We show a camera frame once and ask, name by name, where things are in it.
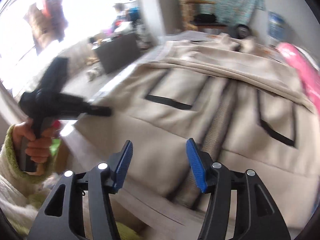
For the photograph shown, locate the blue water jug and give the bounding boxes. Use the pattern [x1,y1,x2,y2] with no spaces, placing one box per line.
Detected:
[267,11,286,47]

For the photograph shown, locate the black bag on chair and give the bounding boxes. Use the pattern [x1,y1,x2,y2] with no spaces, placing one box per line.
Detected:
[193,14,216,25]

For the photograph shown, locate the wooden chair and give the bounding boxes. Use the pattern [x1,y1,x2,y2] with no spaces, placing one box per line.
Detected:
[179,0,227,34]

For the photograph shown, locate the dark grey cabinet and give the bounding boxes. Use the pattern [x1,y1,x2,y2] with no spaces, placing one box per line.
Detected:
[93,33,141,74]

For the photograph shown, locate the cluttered shelf rack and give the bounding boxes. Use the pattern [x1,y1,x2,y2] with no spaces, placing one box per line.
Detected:
[88,0,148,49]

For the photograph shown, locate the pink fleece blanket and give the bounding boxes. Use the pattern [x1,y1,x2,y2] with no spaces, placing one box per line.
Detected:
[276,42,319,115]

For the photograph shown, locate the person's left hand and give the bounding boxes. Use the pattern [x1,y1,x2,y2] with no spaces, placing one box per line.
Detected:
[12,119,61,164]

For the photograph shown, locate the beige hooded sweatshirt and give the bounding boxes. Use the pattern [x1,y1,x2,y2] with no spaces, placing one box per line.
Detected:
[62,33,320,240]

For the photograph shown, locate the left forearm green sleeve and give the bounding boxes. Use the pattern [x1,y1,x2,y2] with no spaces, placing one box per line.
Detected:
[1,125,58,238]

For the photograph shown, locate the beige slippers on floor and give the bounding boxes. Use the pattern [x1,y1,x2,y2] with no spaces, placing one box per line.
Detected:
[86,67,104,82]

